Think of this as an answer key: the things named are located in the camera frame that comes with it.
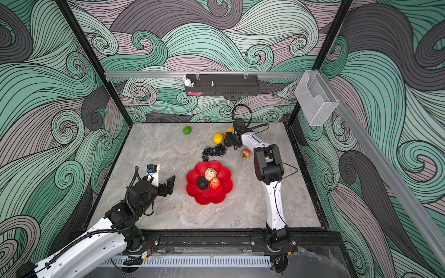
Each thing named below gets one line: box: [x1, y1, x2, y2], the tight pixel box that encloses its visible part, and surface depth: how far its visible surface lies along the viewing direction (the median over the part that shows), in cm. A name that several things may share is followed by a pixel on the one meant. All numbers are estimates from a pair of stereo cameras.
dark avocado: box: [197, 176, 210, 191], surface depth 90 cm
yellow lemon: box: [212, 132, 224, 145], surface depth 109 cm
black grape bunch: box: [201, 143, 228, 163], surface depth 103 cm
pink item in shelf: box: [187, 92, 203, 97], surface depth 92 cm
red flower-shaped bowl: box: [185, 161, 234, 206], surface depth 91 cm
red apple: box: [209, 177, 222, 193], surface depth 87 cm
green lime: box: [182, 125, 192, 135], surface depth 116 cm
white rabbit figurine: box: [182, 74, 195, 87], surface depth 87 cm
